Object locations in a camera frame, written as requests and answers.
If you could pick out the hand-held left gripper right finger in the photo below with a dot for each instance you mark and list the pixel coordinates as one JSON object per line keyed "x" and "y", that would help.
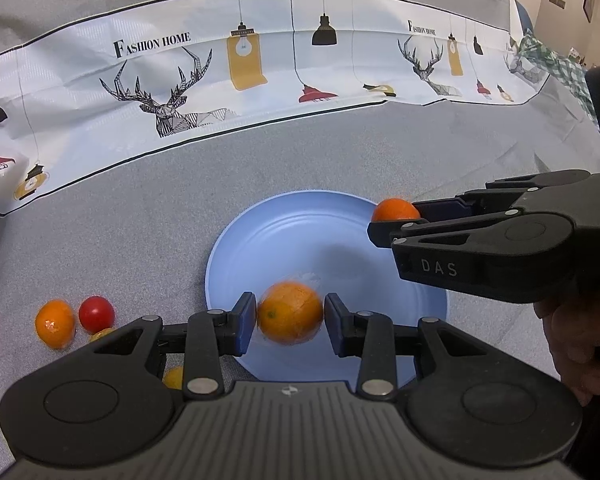
{"x": 332, "y": 325}

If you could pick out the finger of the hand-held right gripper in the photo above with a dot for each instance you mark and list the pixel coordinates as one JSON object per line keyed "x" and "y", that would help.
{"x": 390, "y": 234}
{"x": 440, "y": 207}

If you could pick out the small orange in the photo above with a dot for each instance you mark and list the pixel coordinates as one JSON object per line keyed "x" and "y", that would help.
{"x": 395, "y": 210}
{"x": 55, "y": 324}

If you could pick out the person's right hand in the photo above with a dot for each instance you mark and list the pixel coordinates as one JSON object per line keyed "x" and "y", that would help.
{"x": 577, "y": 340}

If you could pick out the white deer print cloth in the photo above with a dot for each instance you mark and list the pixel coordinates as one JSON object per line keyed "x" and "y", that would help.
{"x": 330, "y": 60}

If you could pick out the small yellow-brown fruit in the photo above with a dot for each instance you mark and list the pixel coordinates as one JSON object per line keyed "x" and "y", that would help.
{"x": 102, "y": 334}
{"x": 174, "y": 377}

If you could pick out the white wall switch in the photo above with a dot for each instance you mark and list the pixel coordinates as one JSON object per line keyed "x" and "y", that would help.
{"x": 557, "y": 1}

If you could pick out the red tomato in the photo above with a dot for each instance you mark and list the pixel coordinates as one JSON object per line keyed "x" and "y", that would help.
{"x": 96, "y": 312}

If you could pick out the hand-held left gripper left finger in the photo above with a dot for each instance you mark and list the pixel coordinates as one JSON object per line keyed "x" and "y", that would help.
{"x": 247, "y": 322}

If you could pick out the light blue plate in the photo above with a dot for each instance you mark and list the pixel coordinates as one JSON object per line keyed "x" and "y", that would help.
{"x": 305, "y": 240}

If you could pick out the large orange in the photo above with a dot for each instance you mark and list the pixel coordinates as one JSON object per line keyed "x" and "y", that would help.
{"x": 290, "y": 312}

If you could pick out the blue bedding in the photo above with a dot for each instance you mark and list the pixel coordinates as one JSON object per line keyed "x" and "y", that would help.
{"x": 524, "y": 17}

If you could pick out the green checked cloth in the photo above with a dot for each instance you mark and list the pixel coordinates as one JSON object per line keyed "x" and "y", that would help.
{"x": 555, "y": 62}

